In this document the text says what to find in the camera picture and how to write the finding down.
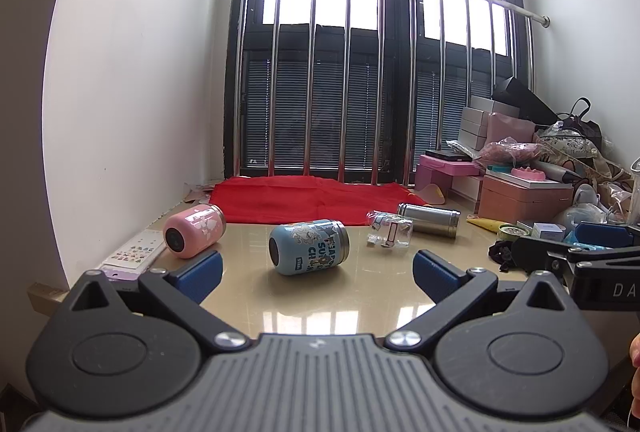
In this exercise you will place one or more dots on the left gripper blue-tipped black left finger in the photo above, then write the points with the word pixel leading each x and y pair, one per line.
pixel 177 295

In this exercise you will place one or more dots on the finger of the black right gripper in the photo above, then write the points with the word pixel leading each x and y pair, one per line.
pixel 606 280

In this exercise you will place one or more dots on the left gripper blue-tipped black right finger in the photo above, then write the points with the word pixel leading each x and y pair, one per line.
pixel 459 295

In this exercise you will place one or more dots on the light blue cartoon cup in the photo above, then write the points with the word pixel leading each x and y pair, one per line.
pixel 303 248

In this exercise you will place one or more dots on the pink steel cup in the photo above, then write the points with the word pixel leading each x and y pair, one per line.
pixel 194 230

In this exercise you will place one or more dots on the clear plastic cup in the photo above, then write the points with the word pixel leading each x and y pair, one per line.
pixel 388 230

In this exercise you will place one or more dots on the person's hand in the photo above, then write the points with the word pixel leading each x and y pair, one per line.
pixel 634 355

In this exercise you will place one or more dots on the sticker sheet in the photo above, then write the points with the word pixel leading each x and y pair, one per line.
pixel 134 257

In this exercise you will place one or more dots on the stainless steel thermos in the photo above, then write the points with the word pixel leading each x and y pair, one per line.
pixel 431 220

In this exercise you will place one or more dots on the yellow tube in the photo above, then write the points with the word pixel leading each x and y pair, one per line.
pixel 485 223

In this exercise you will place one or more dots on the green tape roll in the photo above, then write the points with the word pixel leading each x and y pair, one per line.
pixel 508 232

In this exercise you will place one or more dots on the pink storage box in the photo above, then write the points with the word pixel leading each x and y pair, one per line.
pixel 508 202

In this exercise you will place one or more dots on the pink step stool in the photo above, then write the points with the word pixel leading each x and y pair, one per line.
pixel 434 177

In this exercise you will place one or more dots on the red cloth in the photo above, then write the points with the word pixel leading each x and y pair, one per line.
pixel 275 200

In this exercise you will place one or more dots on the white stacked boxes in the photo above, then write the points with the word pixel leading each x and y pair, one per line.
pixel 473 128

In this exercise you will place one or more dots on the black handbag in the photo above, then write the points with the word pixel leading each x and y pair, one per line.
pixel 579 131

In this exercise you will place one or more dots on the steel window railing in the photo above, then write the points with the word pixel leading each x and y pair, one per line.
pixel 355 89

